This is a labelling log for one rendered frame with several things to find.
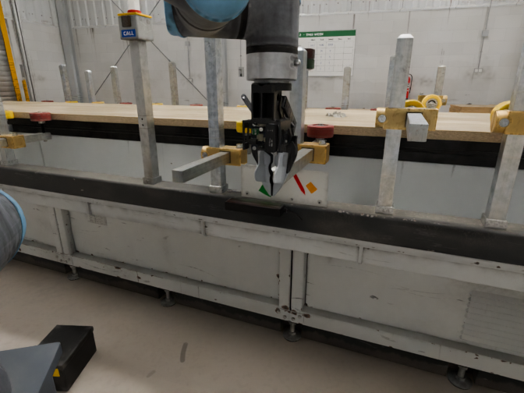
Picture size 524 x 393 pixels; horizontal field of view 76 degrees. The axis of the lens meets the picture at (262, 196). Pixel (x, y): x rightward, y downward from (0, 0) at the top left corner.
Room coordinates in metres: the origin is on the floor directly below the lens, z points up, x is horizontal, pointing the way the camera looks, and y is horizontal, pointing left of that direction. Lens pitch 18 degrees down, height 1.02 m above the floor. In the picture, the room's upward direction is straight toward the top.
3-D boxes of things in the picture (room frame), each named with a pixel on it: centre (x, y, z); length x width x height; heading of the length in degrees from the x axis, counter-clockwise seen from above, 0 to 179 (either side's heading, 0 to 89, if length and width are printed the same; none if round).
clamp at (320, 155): (0.93, -0.12, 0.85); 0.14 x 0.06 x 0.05; 68
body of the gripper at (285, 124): (0.62, -0.01, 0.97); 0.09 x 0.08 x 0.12; 158
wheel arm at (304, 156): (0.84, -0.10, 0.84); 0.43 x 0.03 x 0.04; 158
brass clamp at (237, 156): (1.02, 0.12, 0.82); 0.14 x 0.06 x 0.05; 68
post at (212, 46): (1.03, 0.14, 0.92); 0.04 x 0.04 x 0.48; 68
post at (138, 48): (1.12, 0.38, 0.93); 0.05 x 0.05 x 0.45; 68
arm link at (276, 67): (0.63, -0.02, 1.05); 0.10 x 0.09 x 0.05; 68
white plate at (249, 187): (0.92, -0.06, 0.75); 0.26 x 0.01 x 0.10; 68
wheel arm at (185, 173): (0.97, 0.12, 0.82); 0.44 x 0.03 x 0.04; 158
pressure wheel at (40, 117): (1.52, 0.98, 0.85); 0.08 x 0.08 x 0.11
